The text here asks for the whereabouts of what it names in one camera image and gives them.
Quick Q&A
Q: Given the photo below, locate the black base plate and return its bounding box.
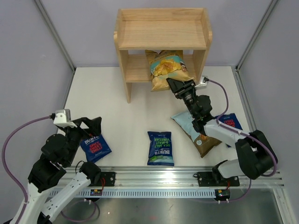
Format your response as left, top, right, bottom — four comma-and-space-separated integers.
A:
193, 171, 240, 187
96, 171, 116, 187

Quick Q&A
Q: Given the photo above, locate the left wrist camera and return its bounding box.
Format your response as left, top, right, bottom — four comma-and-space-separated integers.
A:
53, 109, 77, 128

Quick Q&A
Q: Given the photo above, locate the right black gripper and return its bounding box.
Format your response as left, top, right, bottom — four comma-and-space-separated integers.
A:
167, 78, 198, 118

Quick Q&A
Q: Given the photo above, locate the white slotted cable duct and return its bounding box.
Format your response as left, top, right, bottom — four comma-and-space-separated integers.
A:
46, 189, 217, 198

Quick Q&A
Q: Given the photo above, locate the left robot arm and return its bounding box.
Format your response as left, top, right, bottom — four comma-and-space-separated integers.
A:
1, 113, 102, 224

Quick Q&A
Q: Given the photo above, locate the yellow kettle chips bag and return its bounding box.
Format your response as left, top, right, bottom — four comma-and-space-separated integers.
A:
145, 50, 194, 91

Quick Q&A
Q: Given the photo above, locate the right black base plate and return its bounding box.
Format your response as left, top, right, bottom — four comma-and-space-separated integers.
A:
193, 171, 240, 187

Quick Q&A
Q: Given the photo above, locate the light blue cassava chips bag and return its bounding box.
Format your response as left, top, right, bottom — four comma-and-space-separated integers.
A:
171, 111, 222, 158

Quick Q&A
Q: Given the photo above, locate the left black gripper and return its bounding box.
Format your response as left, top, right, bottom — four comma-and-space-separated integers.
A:
60, 116, 101, 165

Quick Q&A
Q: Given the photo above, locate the wooden two-tier shelf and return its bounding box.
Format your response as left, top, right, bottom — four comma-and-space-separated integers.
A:
114, 8, 213, 103

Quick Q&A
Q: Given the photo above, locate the blue Burts bag right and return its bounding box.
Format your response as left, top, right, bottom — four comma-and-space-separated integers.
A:
216, 113, 243, 148

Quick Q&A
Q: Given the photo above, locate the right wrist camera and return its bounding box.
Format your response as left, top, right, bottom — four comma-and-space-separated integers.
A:
195, 76, 209, 89

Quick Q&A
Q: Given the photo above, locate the blue sea salt vinegar bag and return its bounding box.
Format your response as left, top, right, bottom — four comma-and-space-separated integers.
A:
147, 131, 174, 167

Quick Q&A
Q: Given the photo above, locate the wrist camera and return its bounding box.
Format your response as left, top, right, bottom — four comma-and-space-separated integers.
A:
195, 76, 209, 89
53, 109, 77, 128

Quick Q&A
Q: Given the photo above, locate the blue spicy sweet chilli bag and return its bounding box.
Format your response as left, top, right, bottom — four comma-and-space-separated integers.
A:
80, 135, 112, 163

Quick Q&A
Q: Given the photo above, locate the aluminium mounting rail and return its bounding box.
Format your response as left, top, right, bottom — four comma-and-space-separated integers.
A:
46, 166, 285, 187

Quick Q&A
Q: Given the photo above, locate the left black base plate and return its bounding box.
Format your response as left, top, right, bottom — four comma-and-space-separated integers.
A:
96, 171, 116, 187

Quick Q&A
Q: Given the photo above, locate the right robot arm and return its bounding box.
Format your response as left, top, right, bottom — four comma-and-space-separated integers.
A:
166, 78, 278, 185

